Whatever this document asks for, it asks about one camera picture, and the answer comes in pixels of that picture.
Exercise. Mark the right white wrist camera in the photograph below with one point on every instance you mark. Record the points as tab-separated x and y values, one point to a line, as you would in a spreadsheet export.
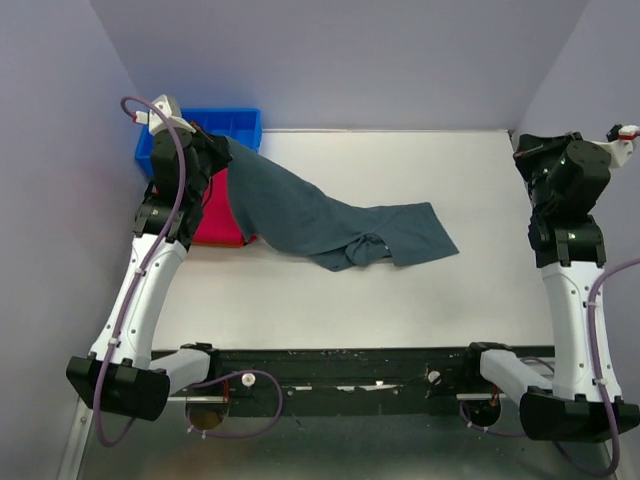
620	144

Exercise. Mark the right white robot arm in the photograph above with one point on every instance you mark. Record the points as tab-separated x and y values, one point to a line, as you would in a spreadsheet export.
583	401

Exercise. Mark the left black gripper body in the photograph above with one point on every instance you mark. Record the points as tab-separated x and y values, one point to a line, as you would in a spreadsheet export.
211	159

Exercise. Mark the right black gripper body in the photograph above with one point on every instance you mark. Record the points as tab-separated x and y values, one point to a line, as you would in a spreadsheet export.
537	162

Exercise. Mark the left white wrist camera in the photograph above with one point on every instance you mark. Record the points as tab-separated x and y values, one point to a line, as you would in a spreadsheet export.
160	114

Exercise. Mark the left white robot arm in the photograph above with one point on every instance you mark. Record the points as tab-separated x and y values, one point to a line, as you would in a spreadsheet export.
162	238

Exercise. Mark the blue plastic divided bin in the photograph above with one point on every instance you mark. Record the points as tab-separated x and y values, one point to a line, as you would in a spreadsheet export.
241	124

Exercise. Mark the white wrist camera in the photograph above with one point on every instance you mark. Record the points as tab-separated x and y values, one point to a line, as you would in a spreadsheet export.
620	144
160	114

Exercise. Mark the grey blue t shirt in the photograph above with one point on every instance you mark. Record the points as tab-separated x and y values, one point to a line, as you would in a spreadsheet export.
297	218

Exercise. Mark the folded magenta t shirt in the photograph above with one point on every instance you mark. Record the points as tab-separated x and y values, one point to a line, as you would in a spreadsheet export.
218	223

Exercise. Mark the aluminium extrusion frame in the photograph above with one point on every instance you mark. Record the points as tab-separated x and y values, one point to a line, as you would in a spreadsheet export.
121	390

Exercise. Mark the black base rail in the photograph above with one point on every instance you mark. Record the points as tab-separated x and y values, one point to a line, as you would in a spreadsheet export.
345	382

